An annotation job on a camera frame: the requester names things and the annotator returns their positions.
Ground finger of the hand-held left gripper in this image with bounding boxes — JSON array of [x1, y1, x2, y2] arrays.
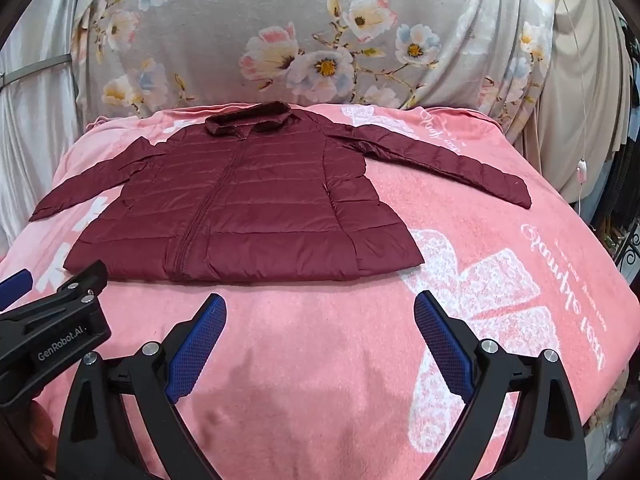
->
[[0, 269, 34, 311], [52, 260, 109, 306]]

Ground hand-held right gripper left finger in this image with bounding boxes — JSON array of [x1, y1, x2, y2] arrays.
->
[[57, 294, 228, 480]]

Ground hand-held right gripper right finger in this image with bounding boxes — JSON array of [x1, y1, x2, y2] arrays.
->
[[414, 290, 587, 480]]

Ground maroon quilted jacket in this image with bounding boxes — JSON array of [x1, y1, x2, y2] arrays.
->
[[29, 101, 532, 282]]

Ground pink blanket with white bows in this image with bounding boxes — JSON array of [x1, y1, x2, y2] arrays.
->
[[0, 102, 640, 480]]

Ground white satin curtain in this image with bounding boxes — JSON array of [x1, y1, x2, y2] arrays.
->
[[0, 0, 86, 246]]

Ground grey floral bed sheet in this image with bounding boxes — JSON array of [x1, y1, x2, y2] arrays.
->
[[70, 0, 556, 131]]

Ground beige curtain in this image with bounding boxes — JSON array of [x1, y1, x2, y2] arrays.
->
[[520, 0, 640, 221]]

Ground black metal frame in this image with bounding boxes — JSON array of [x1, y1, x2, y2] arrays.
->
[[595, 150, 640, 281]]

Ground grey strap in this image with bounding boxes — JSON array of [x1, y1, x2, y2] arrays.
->
[[0, 52, 73, 88]]

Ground white cable with switch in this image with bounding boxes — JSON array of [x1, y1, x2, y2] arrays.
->
[[555, 0, 596, 233]]

